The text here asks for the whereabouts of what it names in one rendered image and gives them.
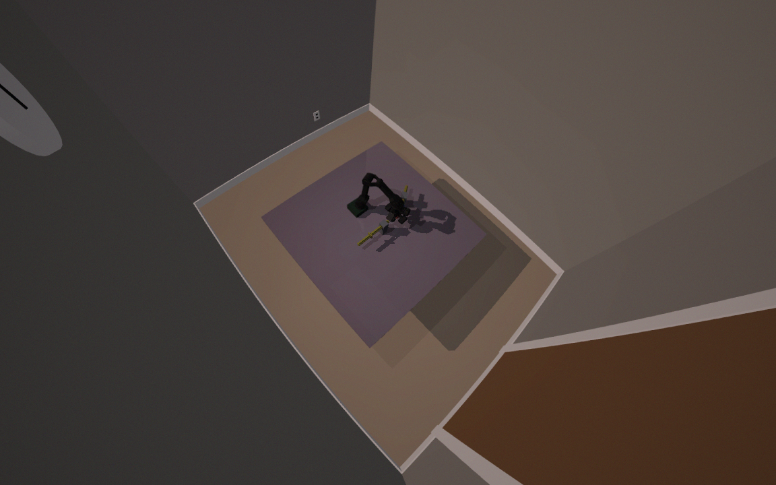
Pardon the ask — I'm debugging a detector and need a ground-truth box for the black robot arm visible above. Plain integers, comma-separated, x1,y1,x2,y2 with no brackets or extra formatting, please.
354,172,411,222

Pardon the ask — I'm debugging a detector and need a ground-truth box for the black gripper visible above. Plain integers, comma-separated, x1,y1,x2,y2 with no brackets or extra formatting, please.
385,203,407,224

